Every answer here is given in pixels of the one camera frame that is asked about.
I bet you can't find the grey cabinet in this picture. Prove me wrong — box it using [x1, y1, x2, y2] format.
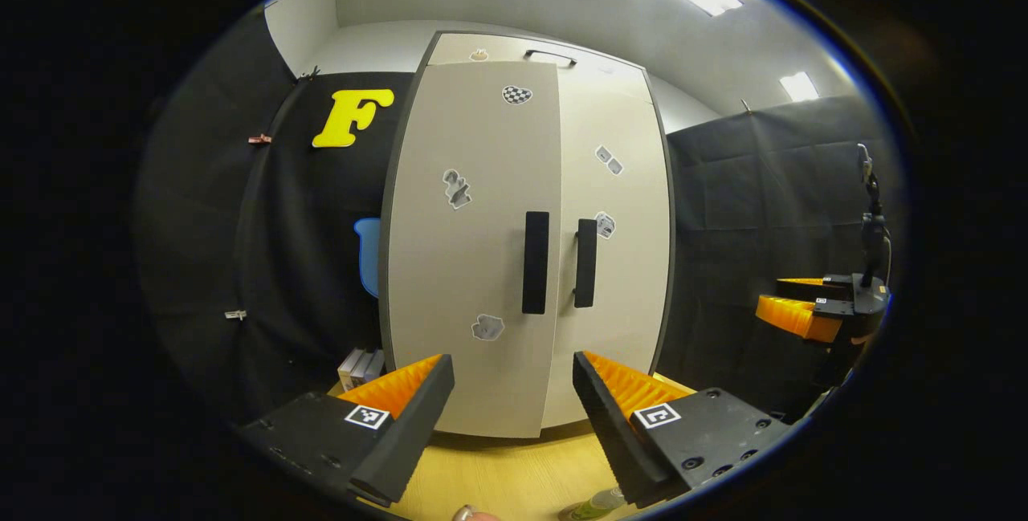
[377, 30, 677, 439]

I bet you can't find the small ceiling light panel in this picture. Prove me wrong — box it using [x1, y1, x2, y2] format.
[779, 71, 820, 103]

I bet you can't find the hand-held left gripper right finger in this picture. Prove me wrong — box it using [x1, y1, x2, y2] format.
[572, 350, 796, 508]

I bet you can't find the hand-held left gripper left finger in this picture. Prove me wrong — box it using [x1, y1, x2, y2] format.
[237, 354, 456, 508]

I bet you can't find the small white box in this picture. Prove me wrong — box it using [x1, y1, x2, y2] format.
[337, 348, 367, 393]

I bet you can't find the black door handle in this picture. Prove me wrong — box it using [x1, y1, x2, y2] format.
[522, 211, 551, 315]
[573, 218, 599, 309]

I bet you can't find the light grey cabinet drawer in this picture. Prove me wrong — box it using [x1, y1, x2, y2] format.
[427, 33, 648, 76]

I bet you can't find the green label plastic bottle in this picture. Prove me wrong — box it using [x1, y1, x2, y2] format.
[558, 486, 627, 521]

